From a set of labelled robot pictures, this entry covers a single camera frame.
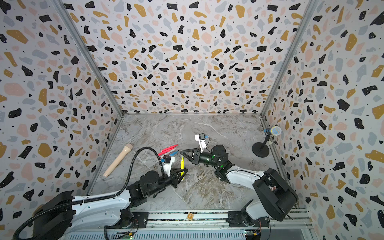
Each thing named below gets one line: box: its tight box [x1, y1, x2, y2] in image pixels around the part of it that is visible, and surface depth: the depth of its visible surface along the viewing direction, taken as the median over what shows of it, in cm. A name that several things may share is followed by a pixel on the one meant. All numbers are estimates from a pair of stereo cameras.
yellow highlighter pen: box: [180, 156, 185, 181], surface depth 74 cm
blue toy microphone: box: [263, 126, 282, 136], surface depth 80 cm
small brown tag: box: [187, 212, 194, 221], surface depth 76 cm
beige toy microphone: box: [103, 143, 133, 178], surface depth 96 cm
